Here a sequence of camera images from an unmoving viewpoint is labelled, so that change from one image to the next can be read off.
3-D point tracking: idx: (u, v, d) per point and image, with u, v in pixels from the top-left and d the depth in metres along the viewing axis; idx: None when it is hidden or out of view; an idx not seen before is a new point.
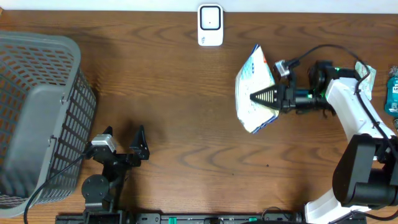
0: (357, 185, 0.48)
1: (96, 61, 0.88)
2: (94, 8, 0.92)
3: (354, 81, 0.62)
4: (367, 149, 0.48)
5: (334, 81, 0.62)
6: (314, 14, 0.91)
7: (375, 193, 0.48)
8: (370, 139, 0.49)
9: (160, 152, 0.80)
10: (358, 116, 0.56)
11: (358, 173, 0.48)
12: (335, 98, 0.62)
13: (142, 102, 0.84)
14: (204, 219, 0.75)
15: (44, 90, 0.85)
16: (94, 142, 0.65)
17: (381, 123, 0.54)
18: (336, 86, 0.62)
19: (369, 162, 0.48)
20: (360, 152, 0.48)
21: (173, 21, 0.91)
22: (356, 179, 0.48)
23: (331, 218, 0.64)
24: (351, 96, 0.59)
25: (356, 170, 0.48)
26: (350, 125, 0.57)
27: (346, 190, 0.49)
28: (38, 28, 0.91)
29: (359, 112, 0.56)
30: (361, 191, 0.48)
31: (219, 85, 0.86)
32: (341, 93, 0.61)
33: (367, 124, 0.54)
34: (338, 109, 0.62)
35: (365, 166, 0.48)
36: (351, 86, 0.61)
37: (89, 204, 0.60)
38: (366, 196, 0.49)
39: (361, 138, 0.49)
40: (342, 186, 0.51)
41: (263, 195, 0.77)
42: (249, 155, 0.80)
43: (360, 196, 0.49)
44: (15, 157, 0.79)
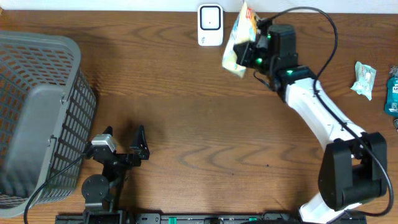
0: (344, 192, 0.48)
1: (96, 61, 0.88)
2: (94, 8, 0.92)
3: (311, 80, 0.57)
4: (344, 155, 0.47)
5: (290, 86, 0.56)
6: (314, 14, 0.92)
7: (362, 193, 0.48)
8: (342, 145, 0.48)
9: (160, 152, 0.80)
10: (324, 121, 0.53)
11: (342, 180, 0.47)
12: (296, 102, 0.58)
13: (142, 102, 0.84)
14: (204, 219, 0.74)
15: (44, 90, 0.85)
16: (94, 142, 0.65)
17: (348, 122, 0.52)
18: (294, 91, 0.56)
19: (349, 167, 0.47)
20: (337, 161, 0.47)
21: (173, 20, 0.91)
22: (342, 187, 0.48)
23: (326, 218, 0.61)
24: (311, 99, 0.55)
25: (339, 178, 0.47)
26: (319, 130, 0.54)
27: (336, 200, 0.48)
28: (38, 28, 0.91)
29: (326, 117, 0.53)
30: (349, 196, 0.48)
31: (219, 85, 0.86)
32: (300, 98, 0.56)
33: (336, 126, 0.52)
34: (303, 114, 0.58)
35: (346, 172, 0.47)
36: (309, 86, 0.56)
37: (89, 205, 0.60)
38: (354, 198, 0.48)
39: (336, 147, 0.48)
40: (330, 195, 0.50)
41: (263, 195, 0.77)
42: (249, 155, 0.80)
43: (350, 201, 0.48)
44: (15, 157, 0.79)
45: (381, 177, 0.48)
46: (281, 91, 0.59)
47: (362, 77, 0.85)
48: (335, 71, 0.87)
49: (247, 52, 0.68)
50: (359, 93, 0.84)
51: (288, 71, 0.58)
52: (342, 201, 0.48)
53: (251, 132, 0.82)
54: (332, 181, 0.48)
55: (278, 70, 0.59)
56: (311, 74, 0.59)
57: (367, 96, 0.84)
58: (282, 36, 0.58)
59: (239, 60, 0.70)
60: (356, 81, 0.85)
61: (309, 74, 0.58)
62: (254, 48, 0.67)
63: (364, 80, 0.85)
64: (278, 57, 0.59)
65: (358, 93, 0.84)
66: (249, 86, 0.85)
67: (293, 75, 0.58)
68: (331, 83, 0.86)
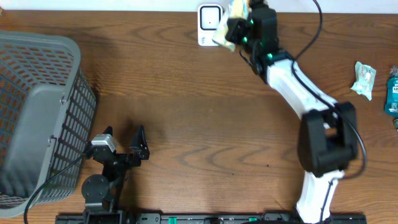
0: (319, 155, 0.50)
1: (96, 61, 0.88)
2: (94, 8, 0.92)
3: (290, 61, 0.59)
4: (318, 122, 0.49)
5: (270, 68, 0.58)
6: (314, 14, 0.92)
7: (337, 157, 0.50)
8: (316, 113, 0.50)
9: (160, 152, 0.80)
10: (300, 96, 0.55)
11: (316, 144, 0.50)
12: (275, 81, 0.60)
13: (142, 102, 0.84)
14: (204, 219, 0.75)
15: (44, 90, 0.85)
16: (94, 142, 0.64)
17: (322, 94, 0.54)
18: (273, 72, 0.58)
19: (321, 132, 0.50)
20: (312, 127, 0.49)
21: (173, 21, 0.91)
22: (317, 151, 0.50)
23: (317, 200, 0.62)
24: (289, 78, 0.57)
25: (313, 144, 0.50)
26: (297, 106, 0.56)
27: (312, 164, 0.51)
28: (38, 28, 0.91)
29: (302, 92, 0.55)
30: (324, 159, 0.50)
31: (219, 85, 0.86)
32: (279, 77, 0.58)
33: (311, 99, 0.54)
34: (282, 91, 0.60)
35: (321, 137, 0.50)
36: (286, 65, 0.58)
37: (89, 205, 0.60)
38: (330, 162, 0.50)
39: (309, 114, 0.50)
40: (308, 161, 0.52)
41: (263, 195, 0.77)
42: (249, 155, 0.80)
43: (326, 163, 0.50)
44: (15, 157, 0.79)
45: (354, 140, 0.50)
46: (263, 73, 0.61)
47: (362, 77, 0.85)
48: (335, 71, 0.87)
49: (235, 32, 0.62)
50: (359, 93, 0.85)
51: (269, 55, 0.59)
52: (318, 165, 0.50)
53: (251, 132, 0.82)
54: (308, 147, 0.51)
55: (259, 54, 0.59)
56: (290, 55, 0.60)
57: (367, 96, 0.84)
58: (265, 23, 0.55)
59: (227, 36, 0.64)
60: (356, 81, 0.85)
61: (287, 56, 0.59)
62: (242, 26, 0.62)
63: (364, 80, 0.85)
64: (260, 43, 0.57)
65: (358, 93, 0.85)
66: (249, 86, 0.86)
67: (273, 58, 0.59)
68: (331, 83, 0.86)
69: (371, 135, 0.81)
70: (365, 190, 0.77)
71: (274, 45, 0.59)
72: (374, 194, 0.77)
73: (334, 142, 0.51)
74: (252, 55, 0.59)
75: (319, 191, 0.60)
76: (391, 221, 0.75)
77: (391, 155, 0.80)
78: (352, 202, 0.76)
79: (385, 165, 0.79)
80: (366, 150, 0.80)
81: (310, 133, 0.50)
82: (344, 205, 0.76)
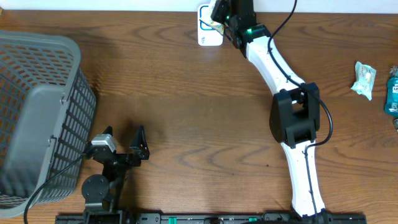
0: (286, 129, 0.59)
1: (96, 61, 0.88)
2: (94, 8, 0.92)
3: (267, 38, 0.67)
4: (286, 102, 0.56)
5: (249, 44, 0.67)
6: (314, 14, 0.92)
7: (302, 127, 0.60)
8: (286, 93, 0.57)
9: (160, 152, 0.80)
10: (273, 74, 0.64)
11: (285, 121, 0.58)
12: (254, 57, 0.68)
13: (142, 102, 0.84)
14: (204, 219, 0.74)
15: (44, 90, 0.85)
16: (94, 142, 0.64)
17: (292, 76, 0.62)
18: (252, 49, 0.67)
19: (290, 109, 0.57)
20: (282, 107, 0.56)
21: (173, 20, 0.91)
22: (285, 126, 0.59)
23: (303, 182, 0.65)
24: (265, 56, 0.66)
25: (283, 118, 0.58)
26: (271, 82, 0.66)
27: (281, 135, 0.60)
28: (37, 28, 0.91)
29: (275, 71, 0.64)
30: (291, 132, 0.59)
31: (219, 85, 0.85)
32: (257, 55, 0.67)
33: (282, 80, 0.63)
34: (258, 66, 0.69)
35: (289, 114, 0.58)
36: (265, 44, 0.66)
37: (89, 204, 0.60)
38: (295, 133, 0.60)
39: (278, 94, 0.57)
40: (278, 132, 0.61)
41: (263, 195, 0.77)
42: (249, 155, 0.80)
43: (292, 135, 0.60)
44: (15, 157, 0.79)
45: (316, 112, 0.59)
46: (242, 47, 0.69)
47: (362, 77, 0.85)
48: (335, 70, 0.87)
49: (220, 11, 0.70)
50: (359, 93, 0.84)
51: (248, 30, 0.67)
52: (287, 135, 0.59)
53: (251, 132, 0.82)
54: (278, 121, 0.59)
55: (239, 30, 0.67)
56: (267, 32, 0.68)
57: (367, 96, 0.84)
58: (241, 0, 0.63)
59: (212, 15, 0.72)
60: (356, 80, 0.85)
61: (265, 32, 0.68)
62: (226, 5, 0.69)
63: (364, 81, 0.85)
64: (239, 18, 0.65)
65: (358, 93, 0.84)
66: (249, 86, 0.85)
67: (252, 33, 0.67)
68: (331, 83, 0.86)
69: (370, 135, 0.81)
70: (365, 190, 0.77)
71: (252, 20, 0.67)
72: (373, 194, 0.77)
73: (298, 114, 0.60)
74: (233, 30, 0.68)
75: (300, 172, 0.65)
76: (391, 221, 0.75)
77: (391, 155, 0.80)
78: (352, 202, 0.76)
79: (385, 165, 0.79)
80: (366, 150, 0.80)
81: (280, 112, 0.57)
82: (344, 205, 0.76)
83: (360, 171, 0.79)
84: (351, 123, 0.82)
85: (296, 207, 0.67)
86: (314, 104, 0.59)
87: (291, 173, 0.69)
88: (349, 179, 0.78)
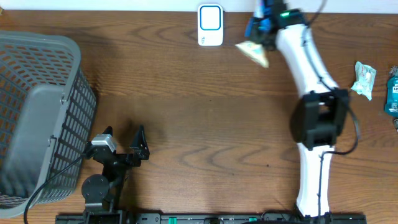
0: (308, 132, 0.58)
1: (96, 61, 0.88)
2: (94, 8, 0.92)
3: (303, 28, 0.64)
4: (314, 107, 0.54)
5: (282, 30, 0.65)
6: (314, 14, 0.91)
7: (324, 132, 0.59)
8: (316, 98, 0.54)
9: (160, 152, 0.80)
10: (305, 71, 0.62)
11: (308, 124, 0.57)
12: (286, 46, 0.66)
13: (142, 102, 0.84)
14: (204, 219, 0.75)
15: (44, 90, 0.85)
16: (94, 142, 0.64)
17: (324, 78, 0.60)
18: (286, 35, 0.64)
19: (317, 114, 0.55)
20: (309, 112, 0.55)
21: (173, 20, 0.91)
22: (307, 129, 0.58)
23: (312, 183, 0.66)
24: (298, 46, 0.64)
25: (306, 122, 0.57)
26: (300, 78, 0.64)
27: (301, 136, 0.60)
28: (38, 28, 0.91)
29: (307, 68, 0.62)
30: (311, 134, 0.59)
31: (219, 85, 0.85)
32: (290, 43, 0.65)
33: (313, 79, 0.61)
34: (288, 55, 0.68)
35: (314, 119, 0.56)
36: (299, 34, 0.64)
37: (89, 205, 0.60)
38: (316, 136, 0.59)
39: (308, 99, 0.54)
40: (298, 132, 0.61)
41: (263, 195, 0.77)
42: (249, 155, 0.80)
43: (313, 138, 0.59)
44: (15, 157, 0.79)
45: (342, 119, 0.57)
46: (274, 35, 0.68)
47: (362, 77, 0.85)
48: (335, 71, 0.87)
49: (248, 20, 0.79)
50: (359, 93, 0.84)
51: (283, 14, 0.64)
52: (306, 137, 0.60)
53: (251, 132, 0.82)
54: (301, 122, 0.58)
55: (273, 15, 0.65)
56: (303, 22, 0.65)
57: (367, 96, 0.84)
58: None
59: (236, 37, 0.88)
60: (356, 80, 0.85)
61: (301, 21, 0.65)
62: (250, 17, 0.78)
63: (364, 81, 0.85)
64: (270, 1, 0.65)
65: (358, 92, 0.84)
66: (249, 86, 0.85)
67: (285, 19, 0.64)
68: None
69: (371, 135, 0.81)
70: (365, 190, 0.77)
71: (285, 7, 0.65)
72: (373, 195, 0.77)
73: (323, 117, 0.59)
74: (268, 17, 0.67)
75: (312, 174, 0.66)
76: (391, 221, 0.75)
77: (391, 155, 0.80)
78: (352, 202, 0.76)
79: (385, 165, 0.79)
80: (366, 150, 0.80)
81: (305, 116, 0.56)
82: (344, 205, 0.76)
83: (360, 172, 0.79)
84: (351, 123, 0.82)
85: (300, 206, 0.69)
86: (342, 112, 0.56)
87: (302, 173, 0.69)
88: (349, 180, 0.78)
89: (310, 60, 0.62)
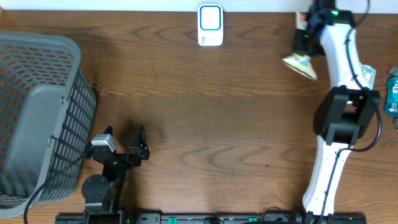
0: (331, 124, 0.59)
1: (96, 61, 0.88)
2: (94, 8, 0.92)
3: (349, 28, 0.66)
4: (343, 99, 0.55)
5: (329, 27, 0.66)
6: None
7: (346, 129, 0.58)
8: (346, 90, 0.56)
9: (160, 152, 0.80)
10: (341, 68, 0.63)
11: (333, 116, 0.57)
12: (328, 42, 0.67)
13: (142, 102, 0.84)
14: (204, 219, 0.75)
15: (44, 90, 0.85)
16: (94, 142, 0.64)
17: (359, 78, 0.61)
18: (329, 32, 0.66)
19: (344, 107, 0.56)
20: (336, 102, 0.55)
21: (173, 20, 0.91)
22: (329, 121, 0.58)
23: (322, 180, 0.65)
24: (341, 44, 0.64)
25: (331, 114, 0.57)
26: (335, 74, 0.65)
27: (322, 129, 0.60)
28: (38, 28, 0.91)
29: (344, 66, 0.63)
30: (333, 129, 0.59)
31: (219, 85, 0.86)
32: (331, 40, 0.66)
33: (347, 76, 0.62)
34: (327, 51, 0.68)
35: (339, 112, 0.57)
36: (346, 33, 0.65)
37: (89, 205, 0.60)
38: (337, 132, 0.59)
39: (338, 89, 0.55)
40: (320, 126, 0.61)
41: (263, 195, 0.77)
42: (249, 155, 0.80)
43: (333, 133, 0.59)
44: (15, 157, 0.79)
45: (367, 121, 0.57)
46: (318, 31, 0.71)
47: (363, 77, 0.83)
48: None
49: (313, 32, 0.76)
50: None
51: (334, 14, 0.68)
52: (328, 131, 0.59)
53: (251, 132, 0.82)
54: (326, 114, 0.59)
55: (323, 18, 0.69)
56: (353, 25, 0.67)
57: None
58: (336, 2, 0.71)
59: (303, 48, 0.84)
60: None
61: (351, 23, 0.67)
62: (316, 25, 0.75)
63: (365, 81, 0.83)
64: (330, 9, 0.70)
65: None
66: (249, 86, 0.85)
67: (335, 18, 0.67)
68: None
69: (371, 135, 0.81)
70: (365, 190, 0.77)
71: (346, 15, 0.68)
72: (374, 195, 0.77)
73: (348, 115, 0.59)
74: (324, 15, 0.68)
75: (324, 170, 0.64)
76: (391, 221, 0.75)
77: (391, 155, 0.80)
78: (352, 202, 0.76)
79: (385, 165, 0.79)
80: (366, 151, 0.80)
81: (331, 107, 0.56)
82: (343, 205, 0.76)
83: (360, 172, 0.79)
84: None
85: (305, 201, 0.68)
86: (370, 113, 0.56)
87: (314, 170, 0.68)
88: (349, 180, 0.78)
89: (347, 58, 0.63)
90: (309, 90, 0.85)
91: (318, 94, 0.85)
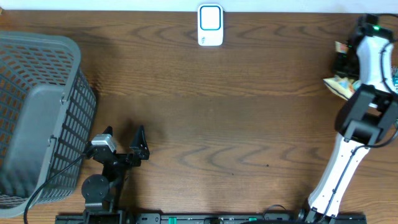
0: (352, 121, 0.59)
1: (96, 61, 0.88)
2: (94, 8, 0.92)
3: (387, 42, 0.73)
4: (369, 96, 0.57)
5: (367, 38, 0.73)
6: (314, 14, 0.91)
7: (366, 129, 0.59)
8: (373, 89, 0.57)
9: (160, 152, 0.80)
10: (372, 71, 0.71)
11: (356, 112, 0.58)
12: (366, 49, 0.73)
13: (142, 102, 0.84)
14: (204, 219, 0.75)
15: (44, 90, 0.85)
16: (94, 142, 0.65)
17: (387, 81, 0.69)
18: (367, 41, 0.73)
19: (367, 105, 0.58)
20: (360, 98, 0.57)
21: (173, 20, 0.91)
22: (351, 117, 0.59)
23: (333, 178, 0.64)
24: (377, 53, 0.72)
25: (355, 109, 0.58)
26: (365, 75, 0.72)
27: (342, 124, 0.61)
28: (38, 28, 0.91)
29: (374, 70, 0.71)
30: (354, 126, 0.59)
31: (219, 85, 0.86)
32: (369, 48, 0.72)
33: (377, 79, 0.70)
34: (362, 58, 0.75)
35: (362, 109, 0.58)
36: (382, 44, 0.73)
37: (89, 205, 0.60)
38: (357, 130, 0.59)
39: (365, 86, 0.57)
40: (340, 121, 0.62)
41: (263, 195, 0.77)
42: (249, 155, 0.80)
43: (353, 130, 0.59)
44: (15, 157, 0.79)
45: (388, 124, 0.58)
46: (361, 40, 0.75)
47: None
48: None
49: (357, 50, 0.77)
50: None
51: (375, 28, 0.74)
52: (347, 127, 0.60)
53: (251, 132, 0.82)
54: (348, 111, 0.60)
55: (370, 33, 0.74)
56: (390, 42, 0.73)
57: None
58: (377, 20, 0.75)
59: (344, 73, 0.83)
60: None
61: (388, 39, 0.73)
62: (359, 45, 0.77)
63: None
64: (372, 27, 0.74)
65: None
66: (249, 86, 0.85)
67: (375, 33, 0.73)
68: None
69: None
70: (365, 190, 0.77)
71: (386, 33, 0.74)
72: (374, 195, 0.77)
73: (370, 117, 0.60)
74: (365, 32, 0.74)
75: (337, 167, 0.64)
76: (391, 221, 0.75)
77: (391, 155, 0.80)
78: (352, 202, 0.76)
79: (385, 165, 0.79)
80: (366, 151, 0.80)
81: (356, 102, 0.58)
82: (344, 205, 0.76)
83: (360, 172, 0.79)
84: None
85: (310, 199, 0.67)
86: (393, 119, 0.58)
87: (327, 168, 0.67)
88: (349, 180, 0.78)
89: (380, 64, 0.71)
90: (309, 90, 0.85)
91: (318, 94, 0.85)
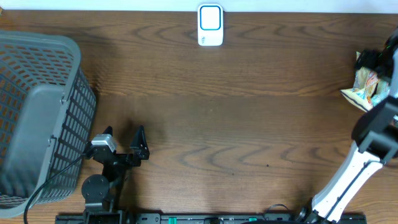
0: (371, 134, 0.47)
1: (96, 61, 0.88)
2: (94, 8, 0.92)
3: None
4: (393, 111, 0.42)
5: None
6: (314, 14, 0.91)
7: (377, 144, 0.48)
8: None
9: (160, 152, 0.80)
10: None
11: (377, 124, 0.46)
12: None
13: (142, 102, 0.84)
14: (204, 219, 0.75)
15: (44, 90, 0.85)
16: (94, 142, 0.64)
17: None
18: None
19: (388, 121, 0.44)
20: (387, 109, 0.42)
21: (173, 20, 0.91)
22: (372, 128, 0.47)
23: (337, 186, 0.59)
24: None
25: (378, 120, 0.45)
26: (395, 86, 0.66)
27: (360, 134, 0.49)
28: (38, 28, 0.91)
29: None
30: (371, 139, 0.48)
31: (219, 85, 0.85)
32: None
33: None
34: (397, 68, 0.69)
35: (387, 121, 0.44)
36: None
37: (89, 205, 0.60)
38: (368, 144, 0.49)
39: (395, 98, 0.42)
40: (361, 130, 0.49)
41: (263, 195, 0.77)
42: (249, 155, 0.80)
43: (366, 144, 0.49)
44: (15, 157, 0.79)
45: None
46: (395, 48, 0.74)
47: None
48: (336, 71, 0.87)
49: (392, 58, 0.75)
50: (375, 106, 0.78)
51: None
52: (364, 139, 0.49)
53: (251, 132, 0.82)
54: (372, 119, 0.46)
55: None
56: None
57: None
58: None
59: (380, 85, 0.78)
60: None
61: None
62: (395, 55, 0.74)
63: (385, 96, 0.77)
64: None
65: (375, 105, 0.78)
66: (249, 86, 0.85)
67: None
68: (331, 83, 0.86)
69: None
70: (365, 190, 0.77)
71: None
72: (374, 195, 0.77)
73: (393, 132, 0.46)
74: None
75: (343, 177, 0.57)
76: (392, 221, 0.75)
77: None
78: (352, 202, 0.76)
79: (385, 165, 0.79)
80: None
81: (383, 112, 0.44)
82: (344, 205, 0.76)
83: None
84: (351, 123, 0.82)
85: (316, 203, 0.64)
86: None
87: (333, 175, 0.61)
88: None
89: None
90: (309, 90, 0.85)
91: (318, 94, 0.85)
